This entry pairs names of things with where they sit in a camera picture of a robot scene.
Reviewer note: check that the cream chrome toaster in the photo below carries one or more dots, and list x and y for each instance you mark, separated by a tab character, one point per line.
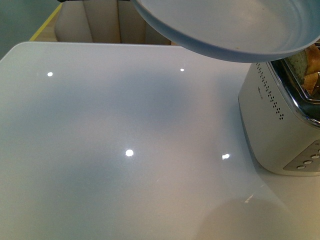
280	119

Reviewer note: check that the brown bread slice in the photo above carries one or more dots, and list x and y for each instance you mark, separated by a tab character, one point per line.
306	69

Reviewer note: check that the beige chair left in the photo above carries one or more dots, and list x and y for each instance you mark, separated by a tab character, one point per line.
104	21

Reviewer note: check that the light blue ceramic plate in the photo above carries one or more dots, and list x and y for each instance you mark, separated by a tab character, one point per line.
244	31

